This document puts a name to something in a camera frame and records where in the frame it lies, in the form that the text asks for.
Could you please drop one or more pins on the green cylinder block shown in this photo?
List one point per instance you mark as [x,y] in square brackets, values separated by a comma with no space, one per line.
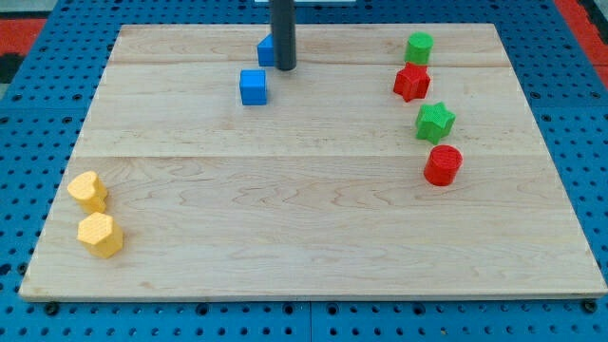
[418,48]

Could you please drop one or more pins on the blue cube block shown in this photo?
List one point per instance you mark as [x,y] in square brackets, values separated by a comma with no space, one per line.
[252,87]

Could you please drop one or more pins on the red cylinder block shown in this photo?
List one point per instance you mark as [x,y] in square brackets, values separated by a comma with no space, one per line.
[443,164]

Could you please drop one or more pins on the blue block behind rod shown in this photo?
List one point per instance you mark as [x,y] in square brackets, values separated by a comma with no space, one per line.
[265,52]

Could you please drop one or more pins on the light wooden board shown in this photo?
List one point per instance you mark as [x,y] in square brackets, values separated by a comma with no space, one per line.
[318,194]

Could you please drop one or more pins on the red star block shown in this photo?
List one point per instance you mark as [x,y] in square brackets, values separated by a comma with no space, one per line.
[412,82]

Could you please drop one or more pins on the yellow heart block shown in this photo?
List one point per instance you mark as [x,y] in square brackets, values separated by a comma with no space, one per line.
[89,192]

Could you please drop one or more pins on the yellow hexagon block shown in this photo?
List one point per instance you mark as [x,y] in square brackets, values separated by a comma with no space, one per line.
[100,235]

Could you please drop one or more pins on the green star block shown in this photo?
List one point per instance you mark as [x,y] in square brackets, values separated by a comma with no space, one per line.
[434,122]

